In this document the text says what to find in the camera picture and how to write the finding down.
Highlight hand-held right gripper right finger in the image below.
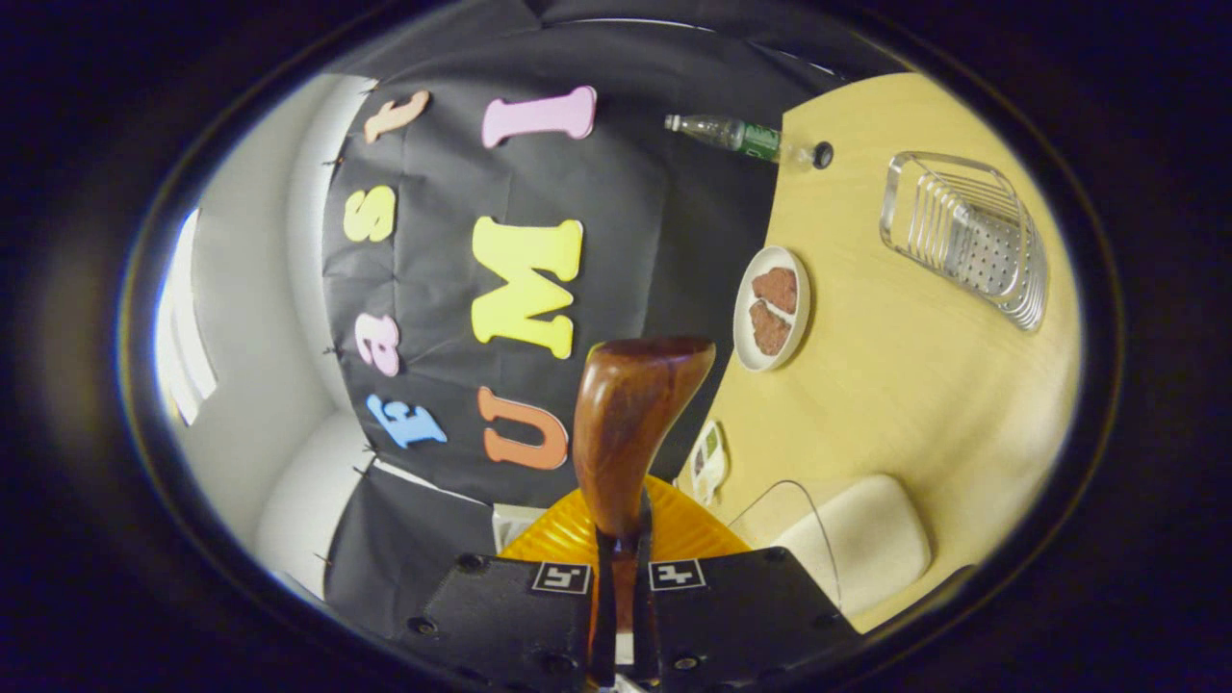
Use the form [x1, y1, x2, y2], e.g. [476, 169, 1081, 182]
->
[635, 478, 864, 692]

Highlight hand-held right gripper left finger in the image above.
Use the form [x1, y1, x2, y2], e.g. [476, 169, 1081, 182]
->
[390, 476, 617, 693]

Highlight brown wooden spoon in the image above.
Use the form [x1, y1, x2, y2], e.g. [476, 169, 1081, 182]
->
[573, 337, 718, 684]

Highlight metal wire chopstick holder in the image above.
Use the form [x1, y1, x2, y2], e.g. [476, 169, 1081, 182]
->
[879, 151, 1048, 333]

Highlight white divided seasoning dish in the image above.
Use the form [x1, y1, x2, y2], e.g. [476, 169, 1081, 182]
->
[689, 421, 731, 508]

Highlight brown meat piece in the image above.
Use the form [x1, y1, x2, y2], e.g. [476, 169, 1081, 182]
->
[749, 300, 792, 357]
[752, 268, 799, 315]

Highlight white round plate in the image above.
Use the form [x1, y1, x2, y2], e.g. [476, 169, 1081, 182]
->
[733, 245, 811, 373]

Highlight long ceiling light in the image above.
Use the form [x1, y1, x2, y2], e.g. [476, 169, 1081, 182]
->
[159, 207, 218, 424]

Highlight green label water bottle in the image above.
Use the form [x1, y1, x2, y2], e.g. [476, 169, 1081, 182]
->
[664, 114, 811, 167]

